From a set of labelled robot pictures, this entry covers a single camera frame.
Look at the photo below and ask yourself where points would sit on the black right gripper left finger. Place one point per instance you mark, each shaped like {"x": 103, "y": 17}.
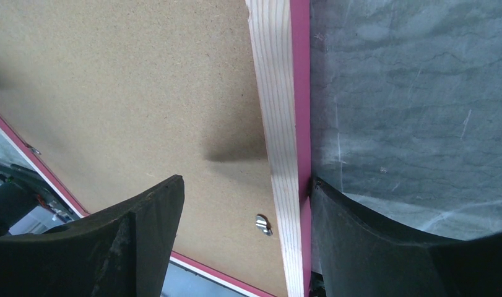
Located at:
{"x": 123, "y": 250}

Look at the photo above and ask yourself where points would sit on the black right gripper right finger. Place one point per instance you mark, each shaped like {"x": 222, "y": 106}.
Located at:
{"x": 364, "y": 253}

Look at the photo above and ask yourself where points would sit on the pink picture frame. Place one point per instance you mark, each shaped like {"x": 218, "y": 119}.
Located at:
{"x": 283, "y": 123}

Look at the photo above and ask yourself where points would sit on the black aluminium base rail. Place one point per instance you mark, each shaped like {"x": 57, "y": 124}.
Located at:
{"x": 28, "y": 203}

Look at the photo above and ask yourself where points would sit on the brown cardboard backing board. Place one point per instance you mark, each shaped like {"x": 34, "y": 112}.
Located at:
{"x": 131, "y": 102}

